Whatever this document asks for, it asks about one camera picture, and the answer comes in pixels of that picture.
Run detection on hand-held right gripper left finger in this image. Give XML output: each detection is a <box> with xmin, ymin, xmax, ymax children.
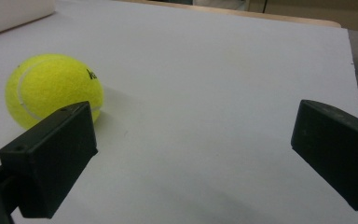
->
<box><xmin>0</xmin><ymin>100</ymin><xmax>99</xmax><ymax>219</ymax></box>

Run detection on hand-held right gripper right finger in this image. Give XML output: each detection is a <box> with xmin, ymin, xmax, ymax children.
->
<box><xmin>290</xmin><ymin>99</ymin><xmax>358</xmax><ymax>214</ymax></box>

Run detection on yellow tennis ball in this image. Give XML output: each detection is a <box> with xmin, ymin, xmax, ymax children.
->
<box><xmin>5</xmin><ymin>53</ymin><xmax>105</xmax><ymax>131</ymax></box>

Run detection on white box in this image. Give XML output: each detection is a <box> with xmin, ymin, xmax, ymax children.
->
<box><xmin>0</xmin><ymin>0</ymin><xmax>57</xmax><ymax>40</ymax></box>

